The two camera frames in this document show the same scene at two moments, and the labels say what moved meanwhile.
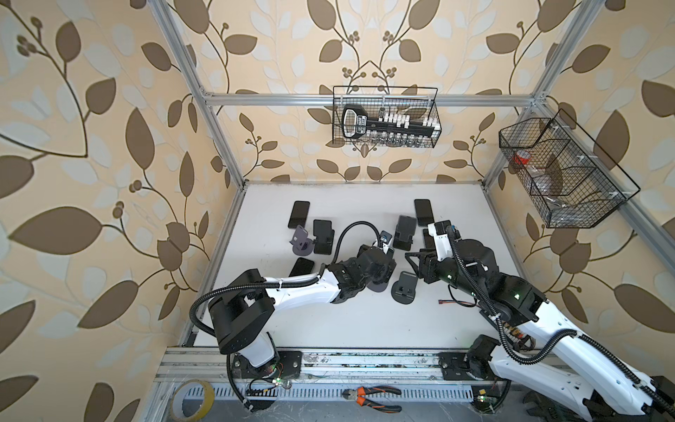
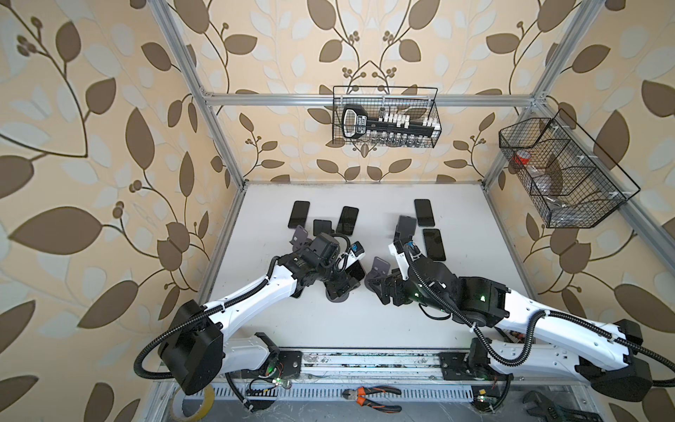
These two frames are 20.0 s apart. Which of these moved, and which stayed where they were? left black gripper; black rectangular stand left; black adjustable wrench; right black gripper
Moved: right black gripper; left black gripper
Stayed: black adjustable wrench; black rectangular stand left
